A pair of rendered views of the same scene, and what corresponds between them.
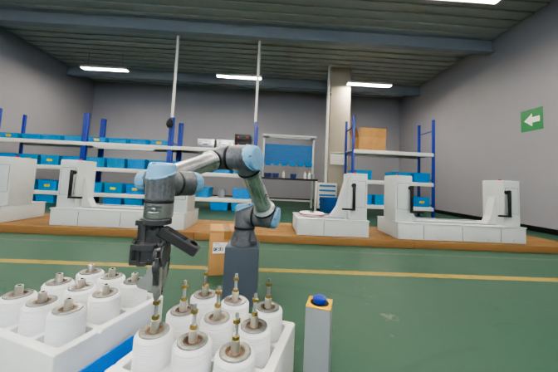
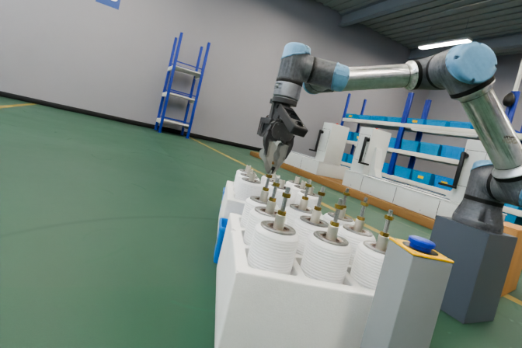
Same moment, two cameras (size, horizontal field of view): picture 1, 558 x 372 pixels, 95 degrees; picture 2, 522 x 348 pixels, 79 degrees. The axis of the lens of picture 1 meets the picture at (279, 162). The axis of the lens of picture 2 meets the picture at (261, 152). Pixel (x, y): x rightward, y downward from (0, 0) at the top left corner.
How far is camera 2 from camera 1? 60 cm
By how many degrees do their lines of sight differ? 65
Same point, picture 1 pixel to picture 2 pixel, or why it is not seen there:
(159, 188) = (283, 65)
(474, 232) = not seen: outside the picture
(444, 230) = not seen: outside the picture
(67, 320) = (244, 185)
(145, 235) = (273, 113)
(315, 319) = (394, 262)
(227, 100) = not seen: outside the picture
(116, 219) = (391, 193)
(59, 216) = (349, 178)
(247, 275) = (460, 268)
